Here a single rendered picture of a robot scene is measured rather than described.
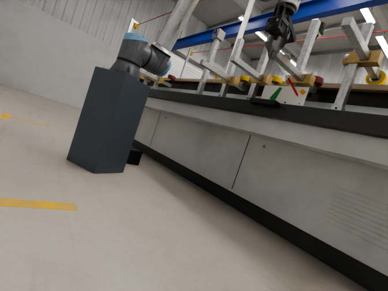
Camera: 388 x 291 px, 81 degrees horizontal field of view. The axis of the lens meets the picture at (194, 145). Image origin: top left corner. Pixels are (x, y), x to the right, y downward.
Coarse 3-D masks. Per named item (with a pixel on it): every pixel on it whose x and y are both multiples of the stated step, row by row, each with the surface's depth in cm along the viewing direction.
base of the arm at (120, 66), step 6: (120, 60) 138; (126, 60) 138; (114, 66) 137; (120, 66) 136; (126, 66) 137; (132, 66) 139; (138, 66) 143; (126, 72) 137; (132, 72) 139; (138, 72) 144; (138, 78) 143
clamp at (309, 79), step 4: (292, 76) 120; (304, 76) 116; (308, 76) 114; (312, 76) 114; (292, 80) 120; (296, 80) 118; (304, 80) 115; (308, 80) 114; (312, 80) 115; (300, 84) 119; (304, 84) 117; (308, 84) 115; (312, 84) 116
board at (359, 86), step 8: (168, 80) 253; (176, 80) 240; (184, 80) 229; (192, 80) 218; (208, 80) 201; (216, 80) 193; (320, 88) 129; (328, 88) 126; (336, 88) 122; (352, 88) 116; (360, 88) 113; (368, 88) 110; (376, 88) 108; (384, 88) 106
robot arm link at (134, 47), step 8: (128, 32) 138; (128, 40) 137; (136, 40) 137; (144, 40) 140; (120, 48) 140; (128, 48) 137; (136, 48) 138; (144, 48) 142; (120, 56) 138; (128, 56) 137; (136, 56) 139; (144, 56) 143; (144, 64) 147
